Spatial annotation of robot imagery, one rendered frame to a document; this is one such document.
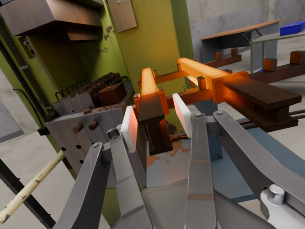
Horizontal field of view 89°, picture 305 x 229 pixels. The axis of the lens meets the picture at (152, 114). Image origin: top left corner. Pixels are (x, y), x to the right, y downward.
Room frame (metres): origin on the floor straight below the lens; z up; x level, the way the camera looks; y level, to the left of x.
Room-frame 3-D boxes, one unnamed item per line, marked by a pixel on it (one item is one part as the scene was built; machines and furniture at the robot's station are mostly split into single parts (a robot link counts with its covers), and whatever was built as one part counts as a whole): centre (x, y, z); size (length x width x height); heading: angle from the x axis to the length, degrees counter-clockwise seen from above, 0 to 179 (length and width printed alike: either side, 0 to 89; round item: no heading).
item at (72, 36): (0.94, 0.25, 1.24); 0.30 x 0.07 x 0.06; 166
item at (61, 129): (0.90, 0.23, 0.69); 0.56 x 0.38 x 0.45; 166
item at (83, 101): (0.91, 0.29, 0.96); 0.42 x 0.20 x 0.09; 166
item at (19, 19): (0.91, 0.29, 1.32); 0.42 x 0.20 x 0.10; 166
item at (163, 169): (0.37, -0.13, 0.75); 0.40 x 0.30 x 0.02; 85
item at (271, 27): (4.06, -2.51, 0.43); 1.61 x 0.82 x 0.85; 17
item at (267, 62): (0.36, -0.25, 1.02); 0.23 x 0.06 x 0.02; 175
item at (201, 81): (0.37, -0.13, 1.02); 0.23 x 0.06 x 0.02; 175
